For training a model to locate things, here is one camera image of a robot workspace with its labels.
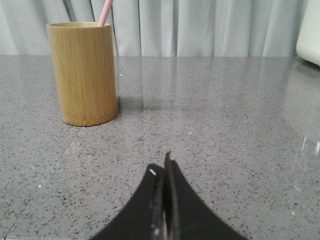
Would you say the pink chopstick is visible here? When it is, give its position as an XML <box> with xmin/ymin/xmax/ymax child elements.
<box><xmin>97</xmin><ymin>0</ymin><xmax>113</xmax><ymax>27</ymax></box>

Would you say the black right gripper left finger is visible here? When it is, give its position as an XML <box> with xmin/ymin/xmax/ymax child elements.
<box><xmin>91</xmin><ymin>163</ymin><xmax>164</xmax><ymax>240</ymax></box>

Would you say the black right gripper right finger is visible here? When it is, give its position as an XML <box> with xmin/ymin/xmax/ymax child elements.
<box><xmin>163</xmin><ymin>152</ymin><xmax>245</xmax><ymax>240</ymax></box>

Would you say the white appliance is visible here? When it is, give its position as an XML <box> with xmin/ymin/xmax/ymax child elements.
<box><xmin>296</xmin><ymin>0</ymin><xmax>320</xmax><ymax>66</ymax></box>

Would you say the white curtain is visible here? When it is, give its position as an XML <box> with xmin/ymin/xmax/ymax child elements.
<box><xmin>0</xmin><ymin>0</ymin><xmax>307</xmax><ymax>57</ymax></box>

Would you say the bamboo cylinder holder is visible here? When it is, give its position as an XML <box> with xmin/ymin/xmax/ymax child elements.
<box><xmin>46</xmin><ymin>21</ymin><xmax>118</xmax><ymax>127</ymax></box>

